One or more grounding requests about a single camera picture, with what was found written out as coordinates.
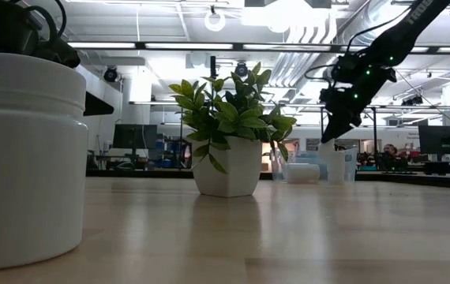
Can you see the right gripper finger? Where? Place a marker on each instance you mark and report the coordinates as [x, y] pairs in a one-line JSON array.
[[336, 129]]

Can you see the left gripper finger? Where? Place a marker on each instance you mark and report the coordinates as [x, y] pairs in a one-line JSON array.
[[96, 106]]

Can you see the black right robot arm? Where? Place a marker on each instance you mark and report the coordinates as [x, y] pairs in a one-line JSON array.
[[398, 35]]

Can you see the clear plastic basket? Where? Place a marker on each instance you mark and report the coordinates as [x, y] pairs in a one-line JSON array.
[[352, 163]]

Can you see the black ceiling spotlight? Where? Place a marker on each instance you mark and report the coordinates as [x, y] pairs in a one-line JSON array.
[[241, 69], [110, 73]]

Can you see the black monitor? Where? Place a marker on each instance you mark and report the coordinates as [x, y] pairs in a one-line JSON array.
[[135, 136], [442, 140]]

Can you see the person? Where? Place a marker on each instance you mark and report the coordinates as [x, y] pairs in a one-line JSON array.
[[388, 152]]

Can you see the black overhead light bar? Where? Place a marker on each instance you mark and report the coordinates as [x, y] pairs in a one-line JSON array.
[[140, 45]]

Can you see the green plant in white pot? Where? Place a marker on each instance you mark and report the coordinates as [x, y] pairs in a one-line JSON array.
[[229, 165]]

